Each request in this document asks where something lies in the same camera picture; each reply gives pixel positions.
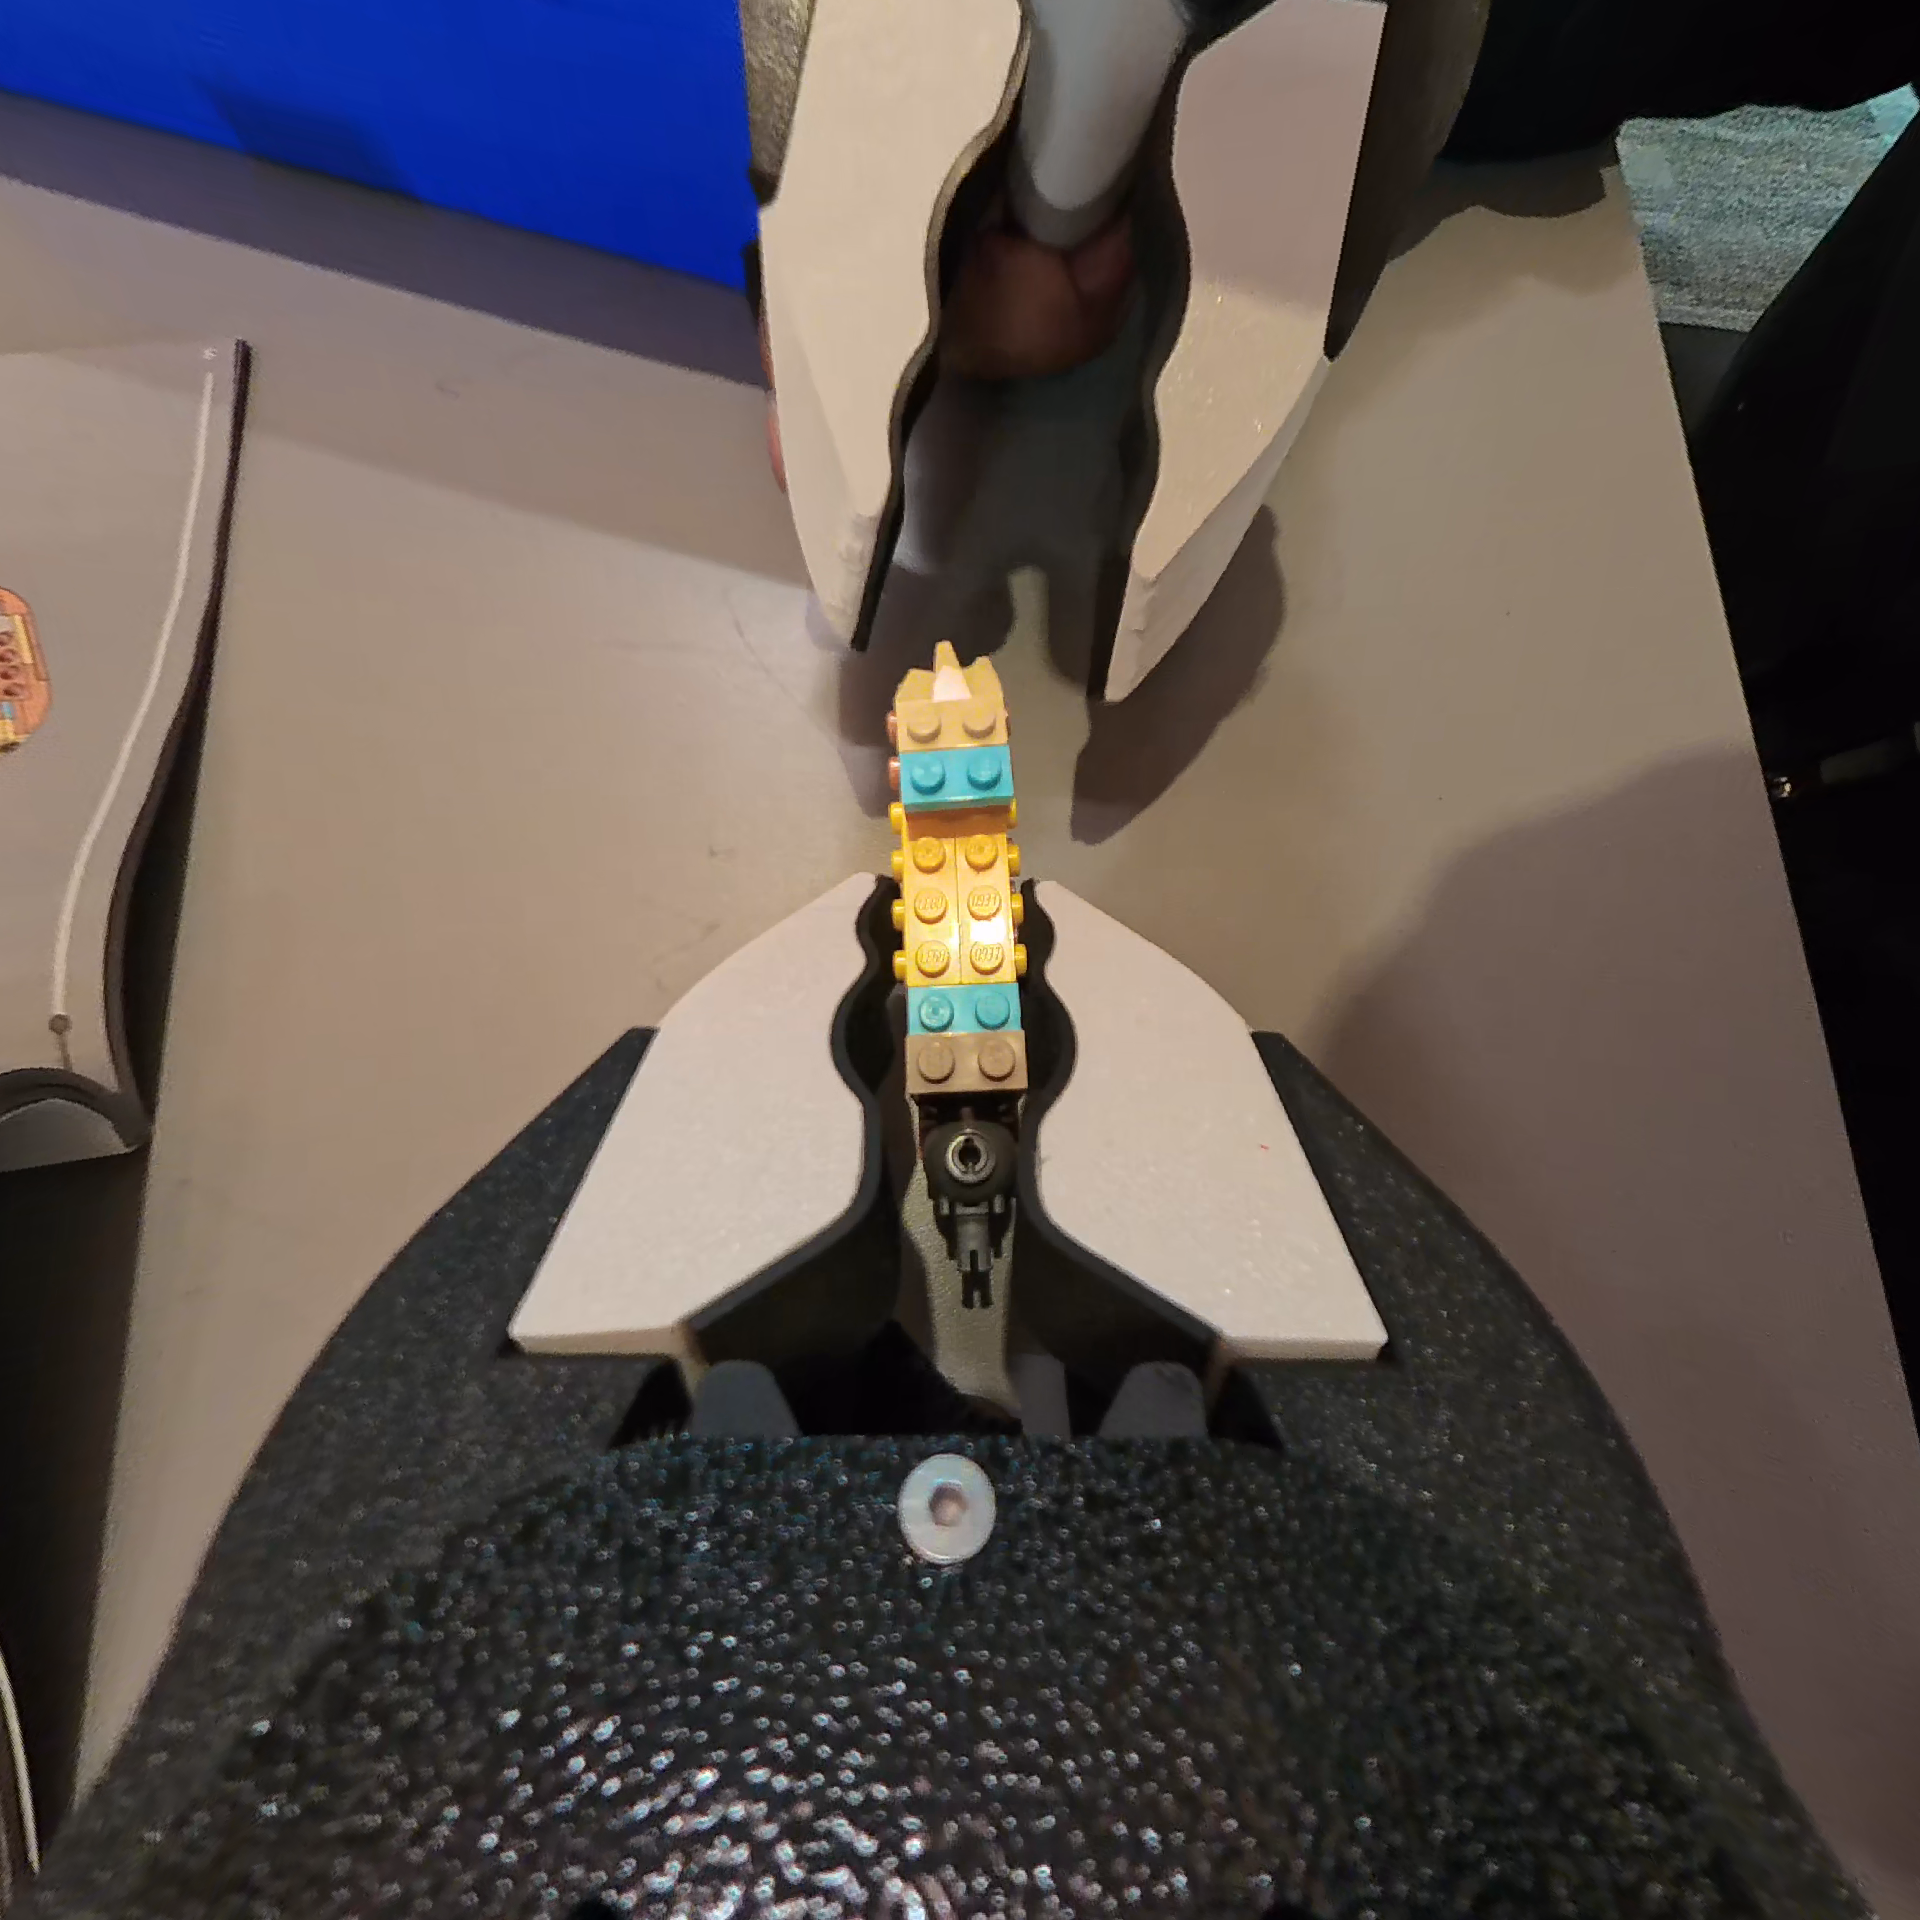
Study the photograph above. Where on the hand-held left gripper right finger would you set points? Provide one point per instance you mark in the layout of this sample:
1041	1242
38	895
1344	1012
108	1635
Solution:
1185	1155

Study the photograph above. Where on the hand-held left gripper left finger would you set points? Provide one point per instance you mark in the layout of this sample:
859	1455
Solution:
704	1155

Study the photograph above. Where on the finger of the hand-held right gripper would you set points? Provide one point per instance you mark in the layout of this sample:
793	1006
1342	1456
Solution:
855	271
1254	240

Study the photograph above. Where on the multicoloured lego build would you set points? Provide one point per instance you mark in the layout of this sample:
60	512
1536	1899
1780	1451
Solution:
960	915

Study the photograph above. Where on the grey lego instruction booklet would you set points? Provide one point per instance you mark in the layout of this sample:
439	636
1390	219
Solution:
89	675

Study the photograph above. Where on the person's right hand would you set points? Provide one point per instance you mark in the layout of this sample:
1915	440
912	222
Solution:
1037	300

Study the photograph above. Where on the blue plastic bin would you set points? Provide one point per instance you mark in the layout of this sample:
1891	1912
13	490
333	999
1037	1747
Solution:
376	120

